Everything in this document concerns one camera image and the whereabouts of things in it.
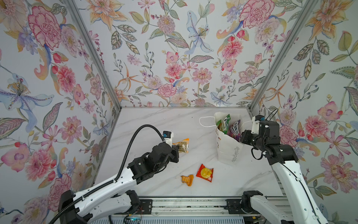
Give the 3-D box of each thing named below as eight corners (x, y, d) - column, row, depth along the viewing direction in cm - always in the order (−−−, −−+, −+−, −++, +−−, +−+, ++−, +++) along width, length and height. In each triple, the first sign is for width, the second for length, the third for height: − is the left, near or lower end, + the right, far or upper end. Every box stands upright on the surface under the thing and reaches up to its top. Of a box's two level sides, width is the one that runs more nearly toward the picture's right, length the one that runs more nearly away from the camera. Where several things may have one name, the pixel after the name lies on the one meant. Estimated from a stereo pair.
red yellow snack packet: (195, 176, 87) (196, 174, 84) (199, 165, 91) (199, 163, 89) (210, 182, 84) (211, 180, 82) (213, 170, 89) (214, 168, 86)
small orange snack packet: (181, 186, 83) (181, 185, 81) (181, 175, 87) (181, 174, 85) (193, 186, 83) (194, 185, 81) (193, 175, 87) (193, 174, 85)
